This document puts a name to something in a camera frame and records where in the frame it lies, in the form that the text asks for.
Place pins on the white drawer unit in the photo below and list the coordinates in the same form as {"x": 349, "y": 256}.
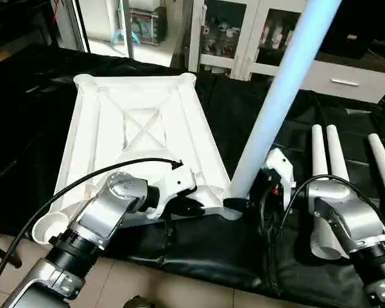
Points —
{"x": 353, "y": 80}

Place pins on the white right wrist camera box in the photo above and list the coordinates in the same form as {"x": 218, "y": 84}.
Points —
{"x": 281, "y": 170}

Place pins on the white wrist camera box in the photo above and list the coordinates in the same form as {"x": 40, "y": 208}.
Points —
{"x": 176, "y": 186}
{"x": 281, "y": 170}

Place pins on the white plastic table top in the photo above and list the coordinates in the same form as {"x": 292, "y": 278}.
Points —
{"x": 135, "y": 128}

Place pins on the black work mat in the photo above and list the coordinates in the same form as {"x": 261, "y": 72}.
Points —
{"x": 244, "y": 115}

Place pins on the storage rack with items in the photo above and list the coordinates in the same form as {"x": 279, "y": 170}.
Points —
{"x": 141, "y": 22}

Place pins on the white glass door cabinet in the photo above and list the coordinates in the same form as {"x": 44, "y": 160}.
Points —
{"x": 237, "y": 32}

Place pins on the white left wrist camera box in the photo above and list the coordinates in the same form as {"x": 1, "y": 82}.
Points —
{"x": 176, "y": 186}

